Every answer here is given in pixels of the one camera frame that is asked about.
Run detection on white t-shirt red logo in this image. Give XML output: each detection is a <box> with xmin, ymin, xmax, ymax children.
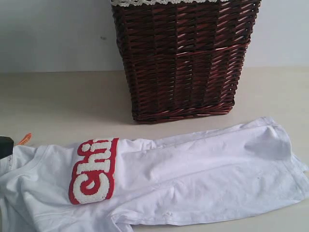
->
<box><xmin>0</xmin><ymin>117</ymin><xmax>309</xmax><ymax>232</ymax></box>

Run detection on dark red wicker basket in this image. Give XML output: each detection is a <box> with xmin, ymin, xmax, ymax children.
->
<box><xmin>111</xmin><ymin>0</ymin><xmax>261</xmax><ymax>124</ymax></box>

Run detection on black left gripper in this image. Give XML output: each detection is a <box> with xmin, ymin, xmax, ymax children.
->
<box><xmin>0</xmin><ymin>136</ymin><xmax>14</xmax><ymax>159</ymax></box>

